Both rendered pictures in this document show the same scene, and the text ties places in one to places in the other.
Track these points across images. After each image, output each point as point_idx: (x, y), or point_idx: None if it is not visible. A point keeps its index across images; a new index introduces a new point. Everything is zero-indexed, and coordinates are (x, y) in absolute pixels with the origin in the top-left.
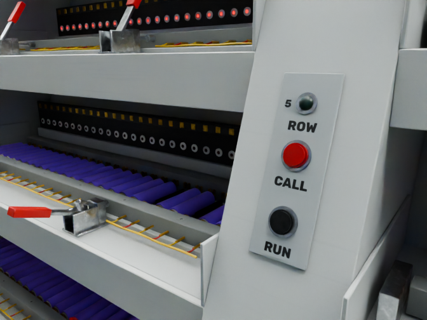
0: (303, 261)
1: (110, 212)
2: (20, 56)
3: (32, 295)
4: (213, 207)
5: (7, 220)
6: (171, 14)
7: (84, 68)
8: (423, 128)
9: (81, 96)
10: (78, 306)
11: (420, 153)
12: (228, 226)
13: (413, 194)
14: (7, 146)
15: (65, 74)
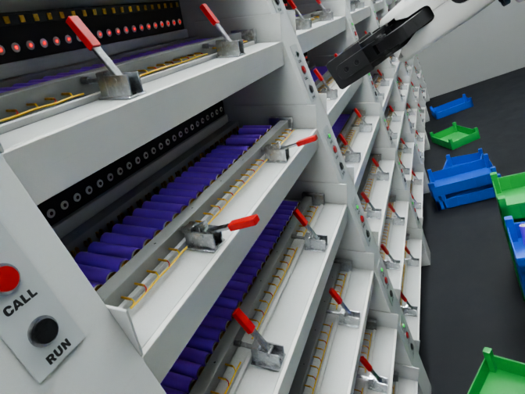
0: (316, 95)
1: (262, 154)
2: (196, 77)
3: (253, 284)
4: None
5: (269, 200)
6: (101, 29)
7: (241, 67)
8: None
9: (241, 88)
10: (253, 259)
11: None
12: (307, 100)
13: None
14: (87, 268)
15: (231, 77)
